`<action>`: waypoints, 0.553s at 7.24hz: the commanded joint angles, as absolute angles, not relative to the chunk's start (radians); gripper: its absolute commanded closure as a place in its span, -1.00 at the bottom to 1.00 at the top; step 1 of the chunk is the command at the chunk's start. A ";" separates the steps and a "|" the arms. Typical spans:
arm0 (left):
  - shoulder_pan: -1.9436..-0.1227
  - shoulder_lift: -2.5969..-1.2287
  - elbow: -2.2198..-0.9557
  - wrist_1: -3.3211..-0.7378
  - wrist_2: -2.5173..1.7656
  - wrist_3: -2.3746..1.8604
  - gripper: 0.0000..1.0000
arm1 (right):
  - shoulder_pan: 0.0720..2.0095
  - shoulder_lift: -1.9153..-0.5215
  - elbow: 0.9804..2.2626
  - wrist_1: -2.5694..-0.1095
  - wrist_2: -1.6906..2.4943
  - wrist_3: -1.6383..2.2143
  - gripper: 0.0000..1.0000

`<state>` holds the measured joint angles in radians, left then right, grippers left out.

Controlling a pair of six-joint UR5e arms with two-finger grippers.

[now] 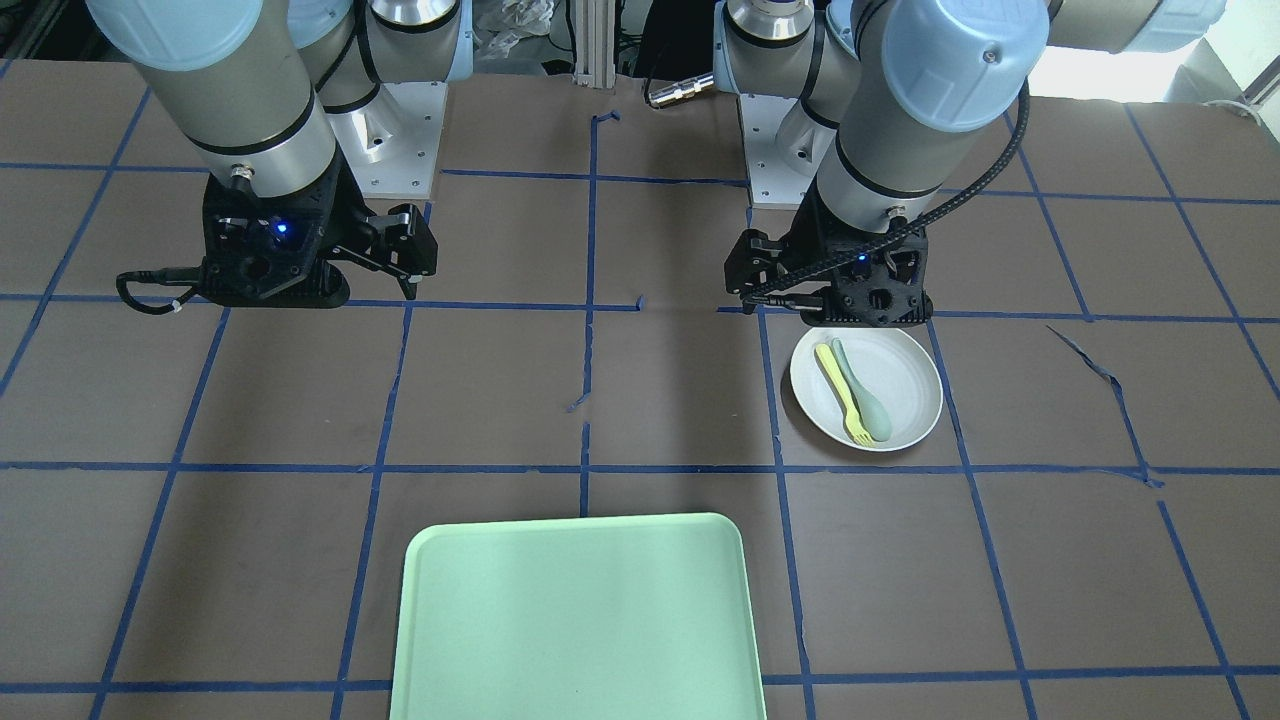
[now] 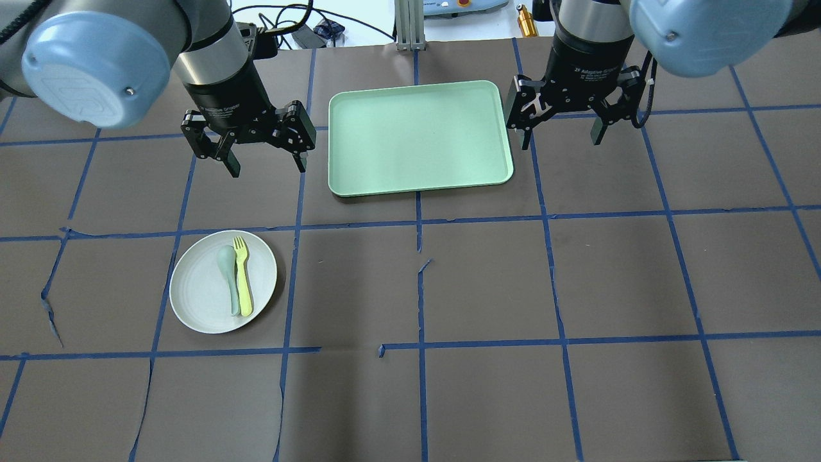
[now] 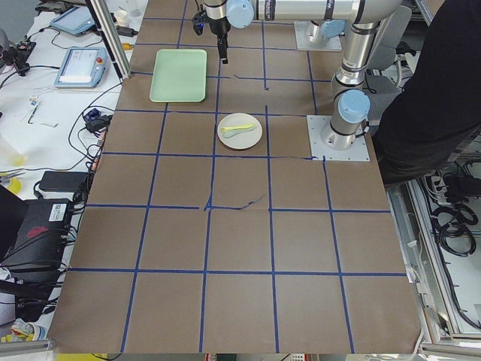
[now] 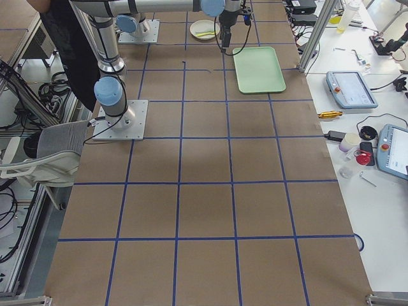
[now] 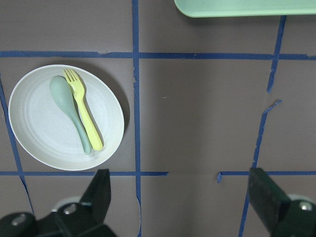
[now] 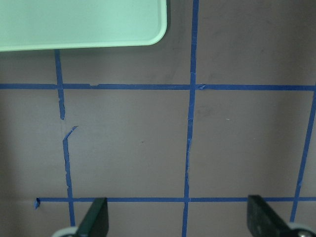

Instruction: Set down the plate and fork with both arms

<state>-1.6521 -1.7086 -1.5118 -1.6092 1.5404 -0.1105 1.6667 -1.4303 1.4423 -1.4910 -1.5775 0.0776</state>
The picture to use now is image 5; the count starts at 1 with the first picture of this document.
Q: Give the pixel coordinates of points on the white round plate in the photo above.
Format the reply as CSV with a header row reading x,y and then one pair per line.
x,y
48,135

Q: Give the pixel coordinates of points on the light green tray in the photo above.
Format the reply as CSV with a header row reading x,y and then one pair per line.
x,y
239,8

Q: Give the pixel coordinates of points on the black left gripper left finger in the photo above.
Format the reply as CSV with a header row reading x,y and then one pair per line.
x,y
97,197

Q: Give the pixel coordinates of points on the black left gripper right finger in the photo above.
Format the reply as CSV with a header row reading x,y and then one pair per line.
x,y
269,201

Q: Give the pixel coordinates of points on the yellow plastic fork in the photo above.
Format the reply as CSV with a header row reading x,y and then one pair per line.
x,y
78,89

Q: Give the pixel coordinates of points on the green plastic spoon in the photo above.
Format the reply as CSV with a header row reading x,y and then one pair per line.
x,y
62,96

